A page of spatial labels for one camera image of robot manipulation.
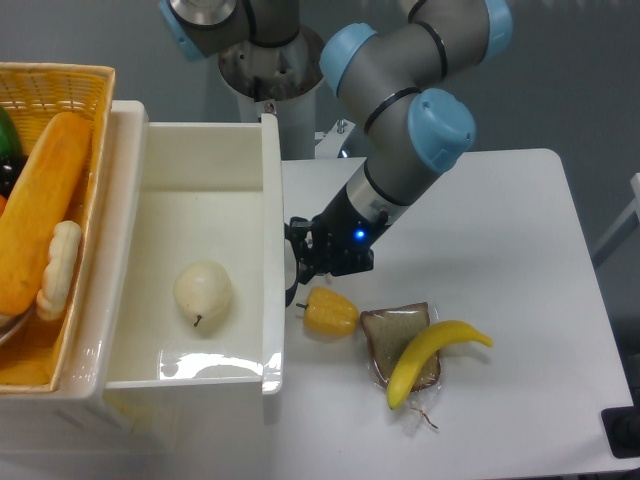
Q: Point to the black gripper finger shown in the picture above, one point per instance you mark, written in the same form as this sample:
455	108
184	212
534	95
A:
295	233
305	273

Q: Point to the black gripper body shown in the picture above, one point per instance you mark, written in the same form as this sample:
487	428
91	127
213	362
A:
338	239

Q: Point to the white top drawer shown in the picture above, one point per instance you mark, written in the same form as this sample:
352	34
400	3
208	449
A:
208	191

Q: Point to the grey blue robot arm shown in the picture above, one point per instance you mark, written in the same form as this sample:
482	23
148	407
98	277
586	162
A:
389	84

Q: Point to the white drawer cabinet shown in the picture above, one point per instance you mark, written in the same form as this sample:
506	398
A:
84	414

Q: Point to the yellow toy bell pepper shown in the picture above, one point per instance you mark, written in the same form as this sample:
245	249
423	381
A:
327	313

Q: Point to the wrapped bread slice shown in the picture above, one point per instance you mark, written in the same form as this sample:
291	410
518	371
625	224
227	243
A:
388	332

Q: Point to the white toy pear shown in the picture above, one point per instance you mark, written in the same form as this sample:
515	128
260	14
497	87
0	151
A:
203	294

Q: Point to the yellow toy banana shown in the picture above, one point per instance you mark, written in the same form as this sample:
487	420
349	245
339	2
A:
421	349

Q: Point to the orange baguette bread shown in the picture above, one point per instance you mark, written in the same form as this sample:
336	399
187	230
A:
37	203

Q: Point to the yellow woven basket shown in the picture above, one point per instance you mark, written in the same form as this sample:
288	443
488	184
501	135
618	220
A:
33	361

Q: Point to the dark purple toy eggplant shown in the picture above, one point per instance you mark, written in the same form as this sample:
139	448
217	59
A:
11	166

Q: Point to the green toy pepper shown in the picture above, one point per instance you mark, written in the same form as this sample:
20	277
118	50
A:
10	143

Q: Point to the metal bowl in basket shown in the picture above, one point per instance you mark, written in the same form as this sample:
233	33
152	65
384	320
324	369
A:
15	325

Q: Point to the black device at edge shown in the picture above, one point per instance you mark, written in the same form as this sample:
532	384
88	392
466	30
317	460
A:
622	431

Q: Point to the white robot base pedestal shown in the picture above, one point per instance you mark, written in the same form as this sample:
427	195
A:
281	81

